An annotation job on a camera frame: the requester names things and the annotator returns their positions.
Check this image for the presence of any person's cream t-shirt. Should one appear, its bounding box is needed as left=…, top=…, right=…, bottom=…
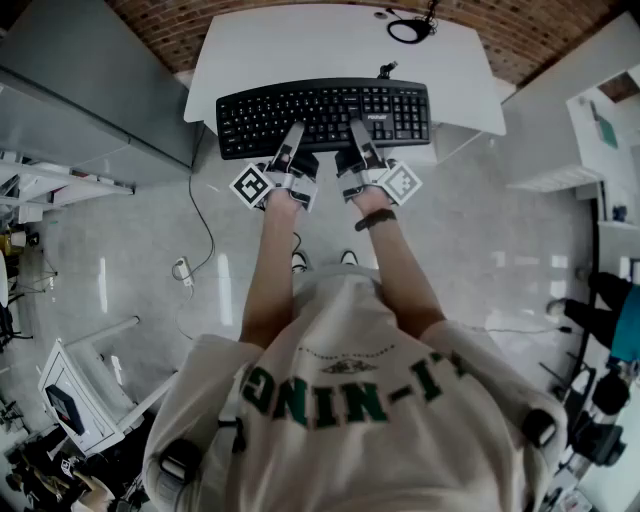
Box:
left=143, top=264, right=569, bottom=512

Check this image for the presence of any white partition panel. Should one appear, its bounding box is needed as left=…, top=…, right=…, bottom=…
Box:
left=499, top=12, right=640, bottom=191

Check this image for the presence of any white metal shelf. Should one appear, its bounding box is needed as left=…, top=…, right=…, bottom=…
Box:
left=0, top=149, right=136, bottom=211

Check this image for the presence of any person's right forearm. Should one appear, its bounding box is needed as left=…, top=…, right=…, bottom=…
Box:
left=349, top=192, right=448, bottom=341

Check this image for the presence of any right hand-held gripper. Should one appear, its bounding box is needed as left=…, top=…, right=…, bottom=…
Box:
left=333, top=118, right=424, bottom=206

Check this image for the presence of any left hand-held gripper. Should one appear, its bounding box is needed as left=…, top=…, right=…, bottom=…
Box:
left=229, top=121, right=321, bottom=214

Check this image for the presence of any grey floor cable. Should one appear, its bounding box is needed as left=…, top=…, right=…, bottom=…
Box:
left=187, top=124, right=217, bottom=281

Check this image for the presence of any black desk lamp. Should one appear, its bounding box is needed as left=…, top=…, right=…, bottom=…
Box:
left=384, top=0, right=442, bottom=45

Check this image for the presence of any white table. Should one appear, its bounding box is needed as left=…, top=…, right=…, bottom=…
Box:
left=183, top=3, right=507, bottom=137

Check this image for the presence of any black keyboard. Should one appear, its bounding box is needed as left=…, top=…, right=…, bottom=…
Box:
left=215, top=78, right=432, bottom=161

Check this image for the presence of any person's left forearm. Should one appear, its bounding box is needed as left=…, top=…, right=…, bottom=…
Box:
left=242, top=192, right=301, bottom=349

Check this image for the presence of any small white desk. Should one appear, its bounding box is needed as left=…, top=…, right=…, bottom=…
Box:
left=38, top=314, right=181, bottom=454

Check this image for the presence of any grey partition panel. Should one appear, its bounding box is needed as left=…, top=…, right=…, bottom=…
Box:
left=0, top=0, right=206, bottom=189

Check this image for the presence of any white workbench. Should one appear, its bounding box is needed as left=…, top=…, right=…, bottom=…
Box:
left=564, top=67, right=640, bottom=221

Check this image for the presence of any black equipment stand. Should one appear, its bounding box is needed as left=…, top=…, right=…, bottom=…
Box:
left=539, top=349, right=631, bottom=466

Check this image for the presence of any black wristband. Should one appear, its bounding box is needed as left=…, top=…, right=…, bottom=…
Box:
left=354, top=208, right=398, bottom=232

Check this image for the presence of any black box device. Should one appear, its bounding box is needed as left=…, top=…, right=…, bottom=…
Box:
left=44, top=384, right=86, bottom=436

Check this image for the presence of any black shoulder strap buckle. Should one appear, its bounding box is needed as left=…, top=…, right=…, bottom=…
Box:
left=522, top=408, right=559, bottom=449
left=159, top=439, right=204, bottom=484

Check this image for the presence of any white power strip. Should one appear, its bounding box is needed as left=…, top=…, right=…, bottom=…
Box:
left=172, top=256, right=195, bottom=289

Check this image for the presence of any green notebook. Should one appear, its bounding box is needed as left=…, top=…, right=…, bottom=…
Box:
left=589, top=99, right=619, bottom=149

